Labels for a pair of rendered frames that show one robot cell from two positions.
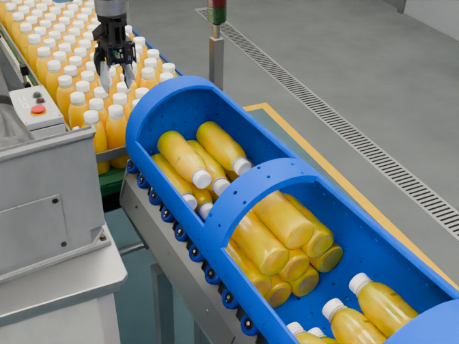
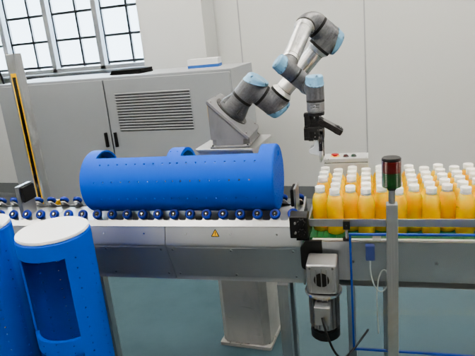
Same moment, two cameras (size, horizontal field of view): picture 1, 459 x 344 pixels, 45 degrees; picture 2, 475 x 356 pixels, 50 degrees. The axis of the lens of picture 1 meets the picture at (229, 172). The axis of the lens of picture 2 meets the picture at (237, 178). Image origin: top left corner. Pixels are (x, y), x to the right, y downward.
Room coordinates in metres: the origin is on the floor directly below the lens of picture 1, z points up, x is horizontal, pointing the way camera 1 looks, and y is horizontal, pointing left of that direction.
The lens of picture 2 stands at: (2.59, -1.41, 1.71)
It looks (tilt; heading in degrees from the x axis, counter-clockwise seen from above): 16 degrees down; 137
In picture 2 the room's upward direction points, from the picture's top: 6 degrees counter-clockwise
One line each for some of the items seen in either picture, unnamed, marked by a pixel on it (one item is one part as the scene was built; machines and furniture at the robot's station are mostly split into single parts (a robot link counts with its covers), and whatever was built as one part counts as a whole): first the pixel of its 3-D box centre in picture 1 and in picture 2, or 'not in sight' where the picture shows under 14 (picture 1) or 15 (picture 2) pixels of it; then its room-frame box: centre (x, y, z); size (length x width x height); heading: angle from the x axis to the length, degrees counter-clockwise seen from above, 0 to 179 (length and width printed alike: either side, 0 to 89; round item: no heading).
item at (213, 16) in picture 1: (216, 13); (391, 179); (1.78, 0.06, 1.18); 0.06 x 0.06 x 0.05
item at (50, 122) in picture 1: (37, 119); (346, 165); (1.29, 0.52, 1.05); 0.20 x 0.10 x 0.10; 31
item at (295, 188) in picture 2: not in sight; (295, 199); (1.26, 0.17, 0.99); 0.10 x 0.02 x 0.12; 121
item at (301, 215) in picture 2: not in sight; (300, 225); (1.40, 0.02, 0.95); 0.10 x 0.07 x 0.10; 121
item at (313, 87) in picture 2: not in sight; (314, 87); (1.30, 0.30, 1.44); 0.09 x 0.08 x 0.11; 142
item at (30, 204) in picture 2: not in sight; (27, 198); (0.12, -0.52, 1.00); 0.10 x 0.04 x 0.15; 121
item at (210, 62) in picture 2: not in sight; (204, 63); (-0.42, 1.21, 1.48); 0.24 x 0.12 x 0.08; 34
